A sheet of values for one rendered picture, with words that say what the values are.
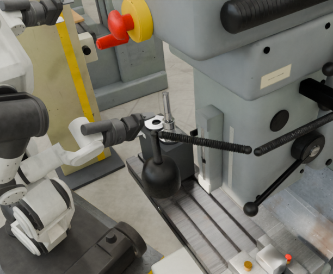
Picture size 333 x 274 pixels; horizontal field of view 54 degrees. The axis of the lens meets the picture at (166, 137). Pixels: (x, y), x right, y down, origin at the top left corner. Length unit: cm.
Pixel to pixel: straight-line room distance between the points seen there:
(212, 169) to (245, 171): 8
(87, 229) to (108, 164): 116
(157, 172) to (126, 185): 208
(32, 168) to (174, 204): 54
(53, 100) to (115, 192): 83
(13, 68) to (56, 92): 159
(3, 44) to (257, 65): 61
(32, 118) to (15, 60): 15
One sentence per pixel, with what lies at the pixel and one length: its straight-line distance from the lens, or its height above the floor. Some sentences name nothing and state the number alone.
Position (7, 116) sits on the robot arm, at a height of 155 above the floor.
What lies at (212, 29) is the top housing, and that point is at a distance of 39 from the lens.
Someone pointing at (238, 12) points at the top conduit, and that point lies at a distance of 37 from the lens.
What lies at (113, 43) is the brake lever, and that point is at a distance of 59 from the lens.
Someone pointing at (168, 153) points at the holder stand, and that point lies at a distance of 119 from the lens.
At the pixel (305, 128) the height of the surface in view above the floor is 159.
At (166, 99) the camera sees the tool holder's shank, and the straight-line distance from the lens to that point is 113.
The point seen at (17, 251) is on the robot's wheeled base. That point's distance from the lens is 182.
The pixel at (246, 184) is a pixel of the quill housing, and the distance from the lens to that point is 70.
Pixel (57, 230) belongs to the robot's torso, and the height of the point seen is 75.
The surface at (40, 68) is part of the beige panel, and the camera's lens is 235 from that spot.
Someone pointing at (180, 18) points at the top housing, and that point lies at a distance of 40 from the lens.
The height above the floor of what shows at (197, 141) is 158.
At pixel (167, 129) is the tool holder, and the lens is 119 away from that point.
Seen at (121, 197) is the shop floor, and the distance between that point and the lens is 259.
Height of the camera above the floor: 192
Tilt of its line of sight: 39 degrees down
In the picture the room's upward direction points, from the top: 7 degrees counter-clockwise
